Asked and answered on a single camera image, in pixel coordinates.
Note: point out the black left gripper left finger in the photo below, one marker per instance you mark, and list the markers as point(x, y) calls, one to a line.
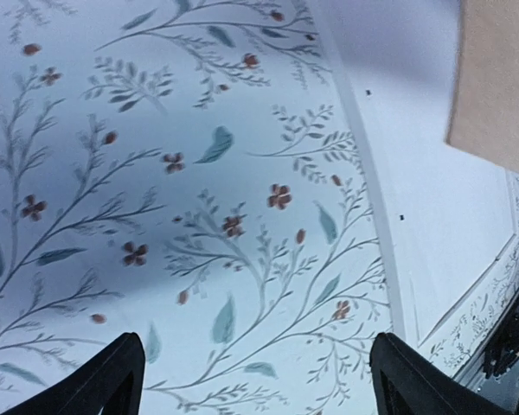
point(109, 383)

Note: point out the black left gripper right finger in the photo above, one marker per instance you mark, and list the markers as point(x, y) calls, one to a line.
point(404, 382)

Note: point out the white picture frame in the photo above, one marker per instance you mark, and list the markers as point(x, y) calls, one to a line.
point(372, 151)

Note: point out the brown cardboard backing board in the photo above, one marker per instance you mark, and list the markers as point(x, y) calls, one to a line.
point(484, 118)

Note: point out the floral patterned table cover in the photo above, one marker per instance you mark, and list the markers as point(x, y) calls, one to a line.
point(255, 188)

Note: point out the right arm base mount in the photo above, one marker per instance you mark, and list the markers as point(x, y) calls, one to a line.
point(501, 351)

